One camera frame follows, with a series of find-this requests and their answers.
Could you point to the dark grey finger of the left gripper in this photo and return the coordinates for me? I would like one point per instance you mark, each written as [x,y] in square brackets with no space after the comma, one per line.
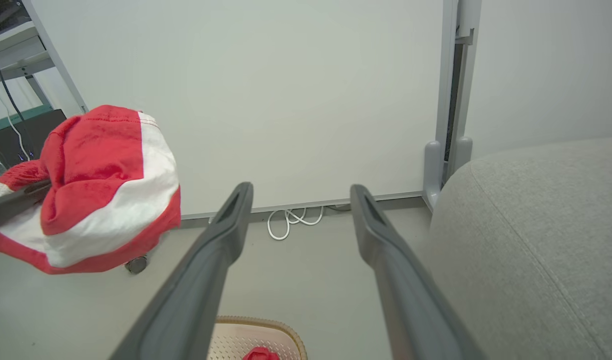
[10,207]

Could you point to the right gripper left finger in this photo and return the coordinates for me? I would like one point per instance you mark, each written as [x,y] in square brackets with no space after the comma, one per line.
[185,300]

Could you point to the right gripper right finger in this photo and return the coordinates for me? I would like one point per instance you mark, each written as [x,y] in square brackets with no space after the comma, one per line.
[411,300]

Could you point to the plain red clothing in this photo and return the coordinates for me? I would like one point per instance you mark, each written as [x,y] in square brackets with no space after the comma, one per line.
[260,355]

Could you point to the red and white garment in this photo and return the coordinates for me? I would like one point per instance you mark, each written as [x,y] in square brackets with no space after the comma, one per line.
[95,150]

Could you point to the cream perforated laundry basket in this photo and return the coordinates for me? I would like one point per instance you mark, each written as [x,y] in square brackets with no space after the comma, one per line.
[230,345]

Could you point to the small caster wheel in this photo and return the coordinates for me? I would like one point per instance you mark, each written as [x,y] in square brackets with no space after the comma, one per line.
[135,265]

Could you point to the black box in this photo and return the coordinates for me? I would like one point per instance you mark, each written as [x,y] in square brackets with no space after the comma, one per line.
[35,135]

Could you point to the grey fabric sofa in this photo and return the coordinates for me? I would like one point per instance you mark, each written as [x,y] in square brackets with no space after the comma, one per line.
[536,240]

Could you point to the metal shelf rack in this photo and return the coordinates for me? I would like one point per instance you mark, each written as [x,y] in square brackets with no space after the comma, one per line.
[15,45]

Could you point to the white partition panel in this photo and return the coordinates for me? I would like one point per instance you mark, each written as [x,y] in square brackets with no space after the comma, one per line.
[285,90]

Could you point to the grey partition post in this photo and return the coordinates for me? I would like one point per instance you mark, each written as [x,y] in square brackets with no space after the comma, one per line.
[432,170]

